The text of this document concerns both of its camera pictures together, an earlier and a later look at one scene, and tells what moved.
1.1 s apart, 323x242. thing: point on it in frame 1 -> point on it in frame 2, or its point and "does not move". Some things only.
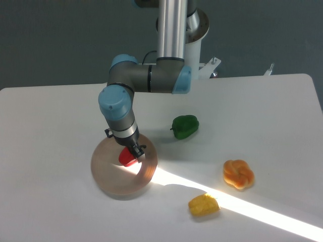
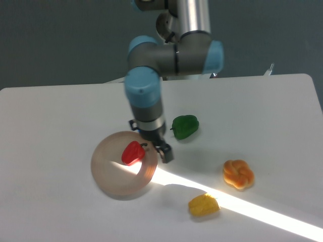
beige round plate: (120, 182) does not move
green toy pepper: (184, 126) does not move
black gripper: (129, 141) -> (154, 136)
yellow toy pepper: (204, 205) does not move
